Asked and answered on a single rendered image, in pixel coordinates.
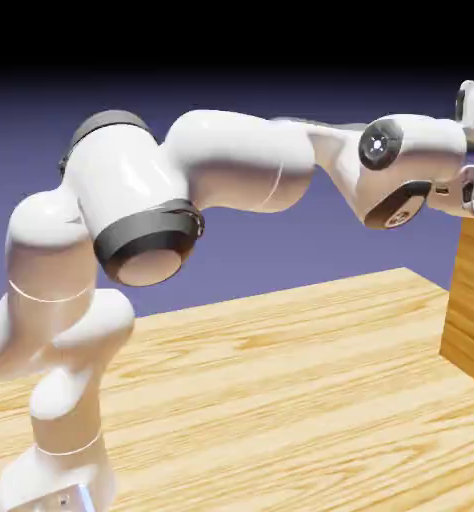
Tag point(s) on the light wood drawer front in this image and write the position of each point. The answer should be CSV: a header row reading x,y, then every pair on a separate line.
x,y
470,276

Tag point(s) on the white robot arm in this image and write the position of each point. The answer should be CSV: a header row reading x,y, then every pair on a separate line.
x,y
229,160

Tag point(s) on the light wood cabinet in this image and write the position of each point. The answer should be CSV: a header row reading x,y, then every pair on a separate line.
x,y
467,340

